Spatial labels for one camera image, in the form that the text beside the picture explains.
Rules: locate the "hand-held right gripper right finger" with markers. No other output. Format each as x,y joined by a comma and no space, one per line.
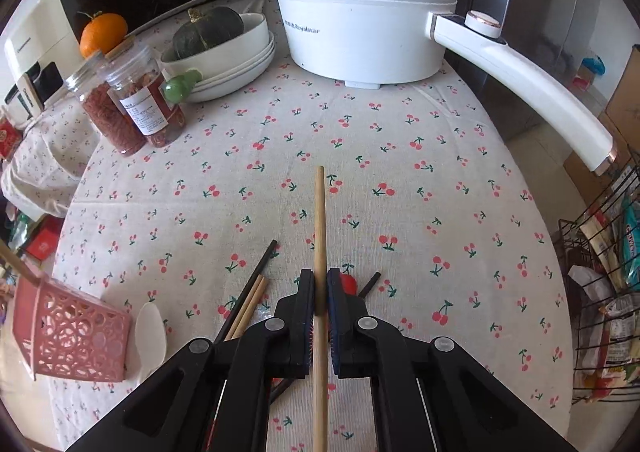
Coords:
334,304

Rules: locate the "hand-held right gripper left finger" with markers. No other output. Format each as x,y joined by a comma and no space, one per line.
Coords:
306,304

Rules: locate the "red spoon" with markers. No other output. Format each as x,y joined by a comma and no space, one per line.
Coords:
350,283

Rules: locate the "black chopstick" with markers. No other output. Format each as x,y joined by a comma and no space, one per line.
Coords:
255,277

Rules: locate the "white plastic spoon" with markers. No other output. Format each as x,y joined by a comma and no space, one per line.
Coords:
150,332

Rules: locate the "pink perforated basket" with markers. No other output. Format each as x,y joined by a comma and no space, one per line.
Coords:
75,337

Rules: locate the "cherry print tablecloth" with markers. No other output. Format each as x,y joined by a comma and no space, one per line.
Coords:
400,182

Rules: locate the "white plate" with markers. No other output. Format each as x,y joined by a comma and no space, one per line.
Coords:
250,70
240,86

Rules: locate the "green glossy ornament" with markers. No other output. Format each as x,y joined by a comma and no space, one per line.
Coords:
177,86

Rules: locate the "white plastic bag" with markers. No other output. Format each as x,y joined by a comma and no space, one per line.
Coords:
587,284

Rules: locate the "labelled jar of red flakes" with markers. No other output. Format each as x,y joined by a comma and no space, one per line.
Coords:
145,107

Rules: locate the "white deep bowl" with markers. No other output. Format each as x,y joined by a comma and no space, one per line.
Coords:
235,52

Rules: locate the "red box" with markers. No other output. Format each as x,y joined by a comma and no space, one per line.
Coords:
42,243

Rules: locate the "glass jar with bamboo lid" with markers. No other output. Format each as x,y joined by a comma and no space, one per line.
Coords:
107,120

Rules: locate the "beige noodle packet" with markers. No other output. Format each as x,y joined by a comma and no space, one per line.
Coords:
600,247

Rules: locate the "white electric pot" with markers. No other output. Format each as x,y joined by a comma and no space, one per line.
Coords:
360,32

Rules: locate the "cardboard box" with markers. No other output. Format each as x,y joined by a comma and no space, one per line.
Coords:
625,102
582,167

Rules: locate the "green kabocha squash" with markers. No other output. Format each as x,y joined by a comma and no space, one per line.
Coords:
205,32

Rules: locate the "small print table cloth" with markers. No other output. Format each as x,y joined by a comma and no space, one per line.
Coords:
50,152

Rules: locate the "blue green snack packet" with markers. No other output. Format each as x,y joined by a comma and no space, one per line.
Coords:
631,242

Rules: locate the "orange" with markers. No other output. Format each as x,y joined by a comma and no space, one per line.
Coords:
102,32

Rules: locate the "glass jar with red label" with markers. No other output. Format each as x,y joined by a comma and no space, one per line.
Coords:
9,137

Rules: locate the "blue plastic bag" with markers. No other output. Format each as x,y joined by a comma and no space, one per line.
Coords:
593,66

